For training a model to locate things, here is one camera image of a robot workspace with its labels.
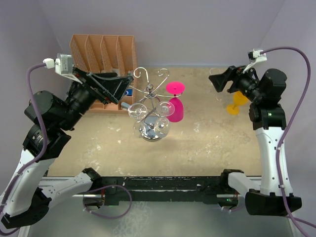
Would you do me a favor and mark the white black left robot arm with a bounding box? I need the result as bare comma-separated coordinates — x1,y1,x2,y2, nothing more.
0,68,133,229

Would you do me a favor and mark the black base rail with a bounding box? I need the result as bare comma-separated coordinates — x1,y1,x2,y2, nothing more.
73,175,240,205

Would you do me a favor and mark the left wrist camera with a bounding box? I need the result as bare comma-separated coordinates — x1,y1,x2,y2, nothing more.
43,53,82,84

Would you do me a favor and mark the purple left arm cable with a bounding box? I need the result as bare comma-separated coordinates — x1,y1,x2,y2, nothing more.
0,63,49,235

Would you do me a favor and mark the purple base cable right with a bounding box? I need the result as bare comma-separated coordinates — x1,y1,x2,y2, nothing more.
221,195,247,213

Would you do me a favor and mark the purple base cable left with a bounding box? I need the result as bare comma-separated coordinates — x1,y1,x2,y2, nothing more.
82,182,133,219

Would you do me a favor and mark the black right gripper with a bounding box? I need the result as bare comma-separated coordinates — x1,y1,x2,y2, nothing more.
209,62,264,103

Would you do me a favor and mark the chrome wire wine glass rack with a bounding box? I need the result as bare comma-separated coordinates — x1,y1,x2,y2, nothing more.
131,67,173,142

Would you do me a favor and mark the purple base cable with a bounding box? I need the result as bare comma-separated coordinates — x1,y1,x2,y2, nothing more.
221,195,247,213
82,182,133,219

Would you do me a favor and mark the blue stapler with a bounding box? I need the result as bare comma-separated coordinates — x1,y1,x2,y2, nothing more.
120,102,130,110

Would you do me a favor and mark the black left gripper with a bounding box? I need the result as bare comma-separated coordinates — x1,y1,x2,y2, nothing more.
60,67,133,129

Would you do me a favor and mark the orange plastic wine glass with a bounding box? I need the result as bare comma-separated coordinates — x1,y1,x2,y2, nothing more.
226,91,248,116

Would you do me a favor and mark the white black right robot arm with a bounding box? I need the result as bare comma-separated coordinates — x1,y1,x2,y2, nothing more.
209,66,302,216

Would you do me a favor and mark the orange perforated desk organizer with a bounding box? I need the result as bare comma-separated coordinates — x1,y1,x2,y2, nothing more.
70,34,138,113

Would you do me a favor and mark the pink plastic wine glass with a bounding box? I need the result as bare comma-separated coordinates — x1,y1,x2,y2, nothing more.
166,81,185,123

